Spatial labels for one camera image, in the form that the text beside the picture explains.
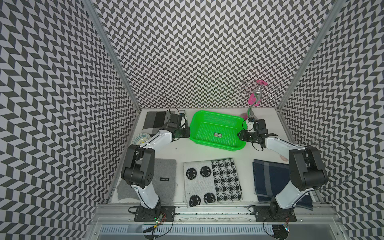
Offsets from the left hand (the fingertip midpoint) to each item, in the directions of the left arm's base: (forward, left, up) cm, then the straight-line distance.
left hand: (188, 132), depth 94 cm
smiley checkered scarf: (-29, -13, -4) cm, 32 cm away
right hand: (-1, -33, -3) cm, 33 cm away
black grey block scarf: (+14, +27, -7) cm, 31 cm away
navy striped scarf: (-26, -47, -8) cm, 54 cm away
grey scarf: (-30, +12, -5) cm, 32 cm away
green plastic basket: (+7, -20, -8) cm, 23 cm away
